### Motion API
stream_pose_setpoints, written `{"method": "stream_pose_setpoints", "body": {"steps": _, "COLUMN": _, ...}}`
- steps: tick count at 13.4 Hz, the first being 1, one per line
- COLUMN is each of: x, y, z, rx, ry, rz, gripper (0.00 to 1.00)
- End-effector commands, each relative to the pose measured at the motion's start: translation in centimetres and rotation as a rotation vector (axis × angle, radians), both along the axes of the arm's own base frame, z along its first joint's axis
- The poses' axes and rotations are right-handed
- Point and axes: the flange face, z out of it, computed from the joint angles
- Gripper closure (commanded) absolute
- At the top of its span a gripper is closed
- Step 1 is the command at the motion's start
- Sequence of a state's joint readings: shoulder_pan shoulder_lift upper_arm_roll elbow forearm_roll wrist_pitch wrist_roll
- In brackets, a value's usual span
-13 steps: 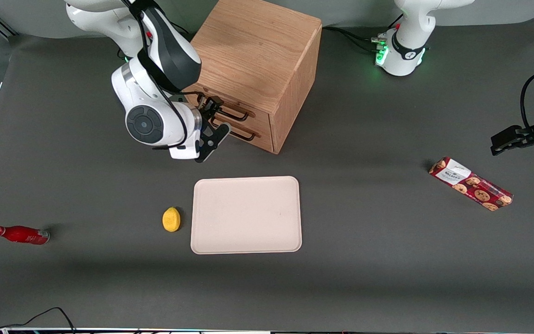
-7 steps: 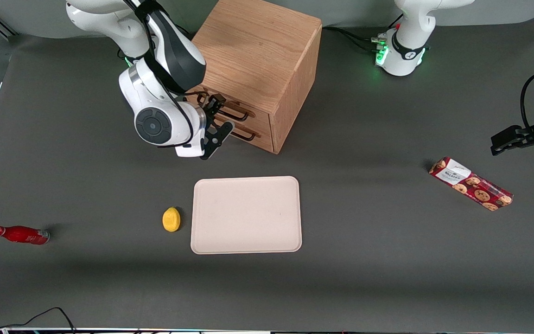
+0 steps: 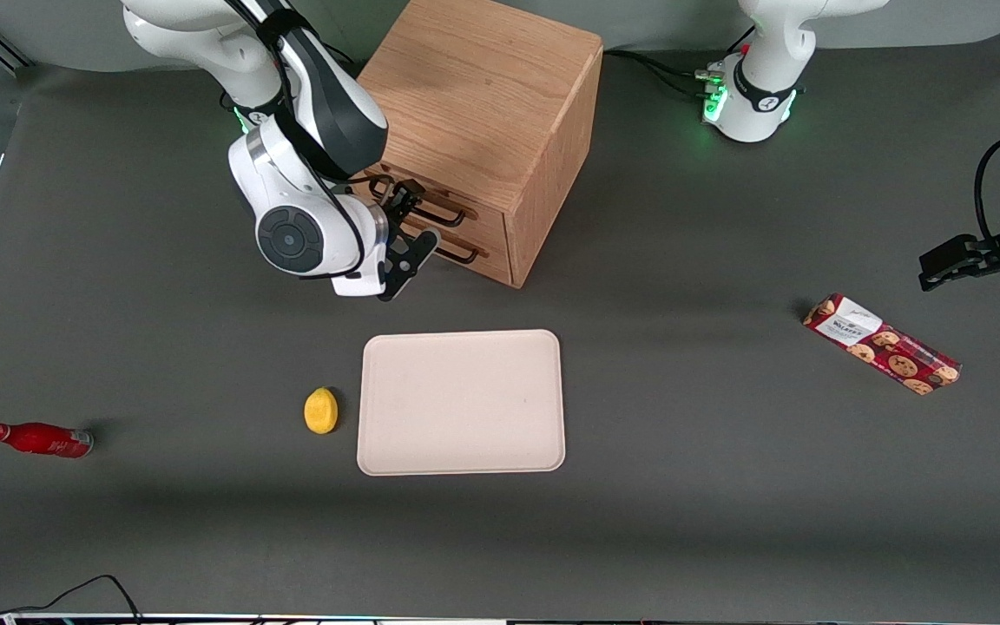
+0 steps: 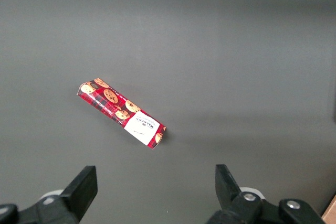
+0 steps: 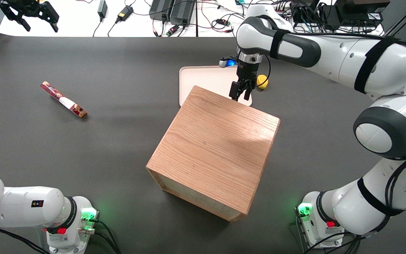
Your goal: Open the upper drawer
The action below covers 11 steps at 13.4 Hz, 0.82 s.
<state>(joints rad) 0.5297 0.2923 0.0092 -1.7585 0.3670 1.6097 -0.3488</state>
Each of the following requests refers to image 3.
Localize long dark metal drawer handle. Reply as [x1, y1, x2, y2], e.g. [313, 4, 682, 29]
[368, 174, 469, 229]

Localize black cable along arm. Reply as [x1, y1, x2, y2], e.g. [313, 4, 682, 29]
[227, 0, 371, 283]

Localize red cookie box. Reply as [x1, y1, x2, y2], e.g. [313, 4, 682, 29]
[802, 293, 963, 397]

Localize wooden drawer with long handle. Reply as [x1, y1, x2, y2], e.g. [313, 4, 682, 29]
[352, 161, 512, 254]

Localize yellow lemon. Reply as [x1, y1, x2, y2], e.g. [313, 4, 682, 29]
[304, 387, 339, 435]

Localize red bottle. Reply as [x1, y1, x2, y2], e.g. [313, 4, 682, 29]
[0, 422, 95, 459]

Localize short dark metal drawer handle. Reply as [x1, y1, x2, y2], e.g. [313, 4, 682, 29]
[418, 227, 480, 265]

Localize wooden drawer with short handle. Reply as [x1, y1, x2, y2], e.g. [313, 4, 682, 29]
[411, 208, 516, 288]

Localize thick black base cable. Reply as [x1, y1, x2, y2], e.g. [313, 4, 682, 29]
[602, 49, 720, 99]

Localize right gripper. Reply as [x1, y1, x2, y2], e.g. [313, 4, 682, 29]
[332, 179, 427, 299]

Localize wooden drawer cabinet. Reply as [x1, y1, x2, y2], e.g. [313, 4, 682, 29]
[352, 0, 605, 289]

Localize thin black table cable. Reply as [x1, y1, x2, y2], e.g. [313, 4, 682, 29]
[0, 574, 146, 625]

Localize beige rectangular tray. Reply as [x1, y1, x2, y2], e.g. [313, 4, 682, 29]
[357, 329, 567, 477]

